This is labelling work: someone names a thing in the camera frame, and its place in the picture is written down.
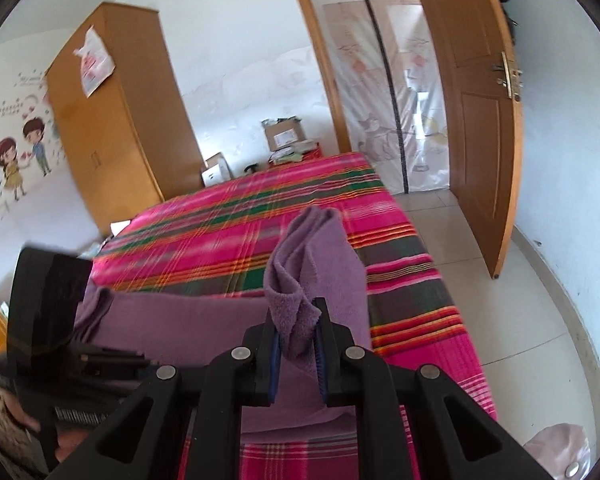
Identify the printed door curtain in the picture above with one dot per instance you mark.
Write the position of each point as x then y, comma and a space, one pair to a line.
370, 85

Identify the white open box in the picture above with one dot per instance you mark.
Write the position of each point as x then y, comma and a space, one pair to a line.
216, 172

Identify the small black object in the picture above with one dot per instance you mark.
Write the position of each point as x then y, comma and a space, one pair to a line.
251, 168

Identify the cartoon wall sticker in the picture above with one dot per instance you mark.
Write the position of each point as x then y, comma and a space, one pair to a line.
15, 155

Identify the wooden door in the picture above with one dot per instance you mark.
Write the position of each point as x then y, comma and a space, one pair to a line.
470, 135

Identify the brown cardboard box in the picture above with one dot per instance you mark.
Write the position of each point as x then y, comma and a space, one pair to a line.
285, 135

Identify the plaid bed sheet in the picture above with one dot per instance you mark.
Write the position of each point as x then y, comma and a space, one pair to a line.
230, 220

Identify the red printed plastic bag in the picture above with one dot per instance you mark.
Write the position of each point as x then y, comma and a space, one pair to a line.
95, 65

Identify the pink fuzzy coat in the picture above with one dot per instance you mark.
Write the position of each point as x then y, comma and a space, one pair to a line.
560, 452

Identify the purple fleece towel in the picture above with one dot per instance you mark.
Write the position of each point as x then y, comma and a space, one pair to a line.
205, 320

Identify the red box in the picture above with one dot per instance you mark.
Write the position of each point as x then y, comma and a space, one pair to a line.
300, 157

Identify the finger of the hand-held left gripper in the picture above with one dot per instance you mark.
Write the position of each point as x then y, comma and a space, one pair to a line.
115, 359

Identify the wooden wardrobe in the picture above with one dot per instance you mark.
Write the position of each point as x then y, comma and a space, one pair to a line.
120, 135

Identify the wooden door frame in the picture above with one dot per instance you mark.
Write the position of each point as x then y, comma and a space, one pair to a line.
320, 60

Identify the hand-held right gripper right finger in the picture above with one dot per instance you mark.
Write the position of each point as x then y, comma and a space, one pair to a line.
321, 365

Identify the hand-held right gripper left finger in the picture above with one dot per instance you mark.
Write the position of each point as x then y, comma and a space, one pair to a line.
275, 365

